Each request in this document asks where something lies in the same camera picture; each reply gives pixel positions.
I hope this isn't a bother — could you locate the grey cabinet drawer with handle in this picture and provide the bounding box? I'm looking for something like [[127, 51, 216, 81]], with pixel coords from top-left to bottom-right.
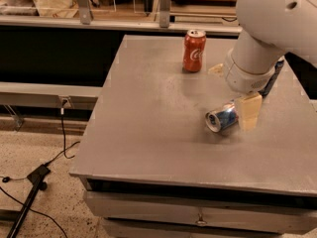
[[84, 191, 317, 234]]

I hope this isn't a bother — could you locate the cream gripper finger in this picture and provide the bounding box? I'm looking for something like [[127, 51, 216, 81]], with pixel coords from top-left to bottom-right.
[[207, 63, 224, 77], [234, 93, 263, 131]]

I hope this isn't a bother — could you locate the grey metal rail frame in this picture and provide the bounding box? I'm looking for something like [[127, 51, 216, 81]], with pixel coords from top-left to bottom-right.
[[0, 0, 241, 36]]

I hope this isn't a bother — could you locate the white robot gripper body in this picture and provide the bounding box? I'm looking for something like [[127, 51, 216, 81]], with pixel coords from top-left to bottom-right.
[[223, 49, 275, 93]]

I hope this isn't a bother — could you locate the black tripod leg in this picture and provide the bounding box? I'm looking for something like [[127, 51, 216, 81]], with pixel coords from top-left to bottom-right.
[[6, 165, 51, 238]]

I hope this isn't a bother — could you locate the silver blue redbull can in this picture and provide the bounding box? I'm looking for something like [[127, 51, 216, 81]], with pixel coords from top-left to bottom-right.
[[205, 101, 239, 133]]

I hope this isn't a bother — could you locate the black cable on floor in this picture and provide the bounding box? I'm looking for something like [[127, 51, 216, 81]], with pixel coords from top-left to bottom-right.
[[0, 107, 81, 238]]

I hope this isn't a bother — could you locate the red coca-cola can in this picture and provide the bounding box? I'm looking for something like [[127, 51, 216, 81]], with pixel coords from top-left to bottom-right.
[[183, 30, 206, 72]]

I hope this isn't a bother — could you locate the blue pepsi can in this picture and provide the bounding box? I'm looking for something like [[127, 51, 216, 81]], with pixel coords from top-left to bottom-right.
[[260, 58, 284, 97]]

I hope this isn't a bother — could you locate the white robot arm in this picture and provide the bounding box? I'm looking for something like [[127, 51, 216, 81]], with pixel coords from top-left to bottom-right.
[[205, 0, 317, 132]]

